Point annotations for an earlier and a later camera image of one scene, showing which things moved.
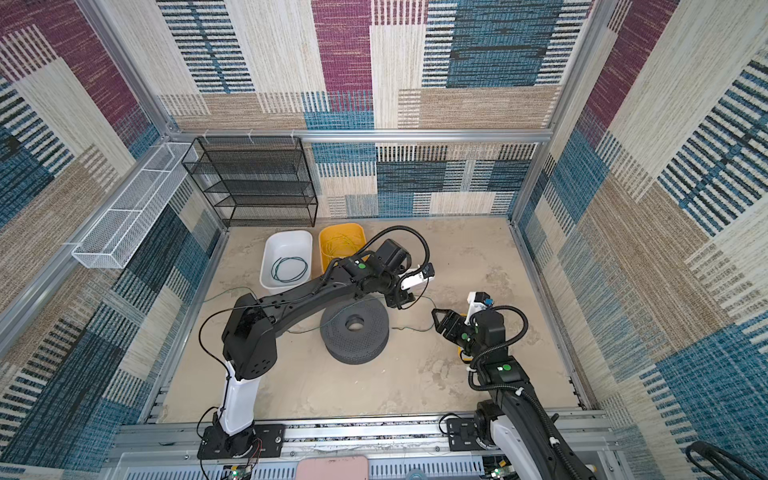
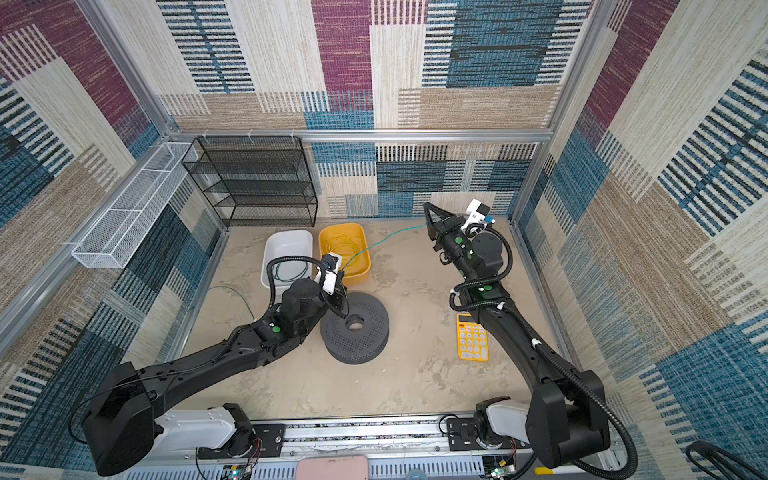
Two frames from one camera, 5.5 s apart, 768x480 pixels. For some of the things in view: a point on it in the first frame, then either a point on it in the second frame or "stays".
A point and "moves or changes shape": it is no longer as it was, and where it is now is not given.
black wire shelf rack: (255, 181) stays
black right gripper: (452, 319) to (443, 227)
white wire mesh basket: (114, 239) stays
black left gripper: (401, 299) to (337, 296)
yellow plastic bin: (339, 240) stays
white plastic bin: (287, 259) stays
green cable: (323, 328) moves or changes shape
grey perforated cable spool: (355, 347) stays
